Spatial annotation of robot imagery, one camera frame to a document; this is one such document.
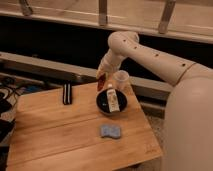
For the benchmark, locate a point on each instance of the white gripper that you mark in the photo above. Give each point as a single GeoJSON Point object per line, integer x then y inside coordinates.
{"type": "Point", "coordinates": [106, 66]}

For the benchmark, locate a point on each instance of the red pepper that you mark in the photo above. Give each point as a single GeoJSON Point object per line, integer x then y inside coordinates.
{"type": "Point", "coordinates": [101, 82]}

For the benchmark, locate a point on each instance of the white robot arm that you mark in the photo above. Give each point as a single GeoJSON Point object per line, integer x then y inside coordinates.
{"type": "Point", "coordinates": [188, 124]}

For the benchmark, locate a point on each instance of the black bowl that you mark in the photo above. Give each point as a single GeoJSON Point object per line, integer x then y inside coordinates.
{"type": "Point", "coordinates": [102, 102]}

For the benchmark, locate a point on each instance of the white tube with label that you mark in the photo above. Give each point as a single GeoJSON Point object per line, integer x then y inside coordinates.
{"type": "Point", "coordinates": [112, 99]}

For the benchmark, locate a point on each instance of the black and white striped block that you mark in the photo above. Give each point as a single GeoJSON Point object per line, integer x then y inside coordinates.
{"type": "Point", "coordinates": [67, 94]}

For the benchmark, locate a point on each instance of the blue sponge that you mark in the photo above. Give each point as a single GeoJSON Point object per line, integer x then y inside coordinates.
{"type": "Point", "coordinates": [110, 131]}

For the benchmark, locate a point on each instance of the wooden cutting board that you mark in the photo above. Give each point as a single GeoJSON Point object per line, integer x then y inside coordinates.
{"type": "Point", "coordinates": [51, 136]}

